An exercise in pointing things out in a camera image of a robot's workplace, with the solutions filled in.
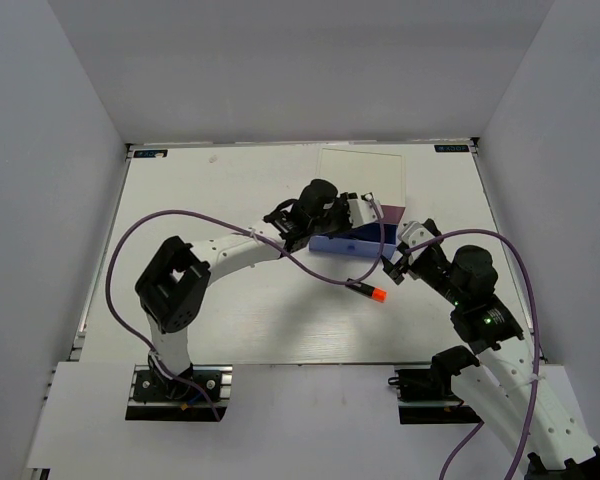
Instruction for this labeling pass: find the orange highlighter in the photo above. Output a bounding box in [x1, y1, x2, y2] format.
[345, 279, 387, 303]

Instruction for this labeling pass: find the pink drawer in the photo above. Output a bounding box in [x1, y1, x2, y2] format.
[381, 204, 405, 225]

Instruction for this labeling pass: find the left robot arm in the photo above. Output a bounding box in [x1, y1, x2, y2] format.
[135, 179, 382, 399]

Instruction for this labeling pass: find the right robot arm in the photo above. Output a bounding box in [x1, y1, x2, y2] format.
[383, 220, 600, 479]

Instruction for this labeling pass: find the white drawer cabinet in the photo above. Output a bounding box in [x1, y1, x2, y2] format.
[317, 148, 406, 207]

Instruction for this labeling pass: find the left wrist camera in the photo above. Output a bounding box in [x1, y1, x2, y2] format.
[347, 192, 384, 228]

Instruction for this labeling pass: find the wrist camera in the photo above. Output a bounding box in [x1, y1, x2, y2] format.
[397, 221, 434, 256]
[347, 192, 384, 228]

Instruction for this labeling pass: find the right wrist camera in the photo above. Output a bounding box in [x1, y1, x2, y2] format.
[397, 221, 434, 256]

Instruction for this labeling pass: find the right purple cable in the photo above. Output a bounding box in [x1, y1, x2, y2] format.
[404, 229, 540, 480]

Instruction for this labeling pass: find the purple cable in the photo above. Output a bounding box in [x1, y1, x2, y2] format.
[404, 229, 540, 480]
[104, 197, 386, 421]

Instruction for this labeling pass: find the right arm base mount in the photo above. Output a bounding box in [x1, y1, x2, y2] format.
[387, 368, 480, 425]

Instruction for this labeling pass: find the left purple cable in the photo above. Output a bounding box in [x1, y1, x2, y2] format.
[104, 197, 386, 421]

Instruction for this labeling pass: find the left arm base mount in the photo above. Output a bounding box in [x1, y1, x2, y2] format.
[125, 365, 233, 423]

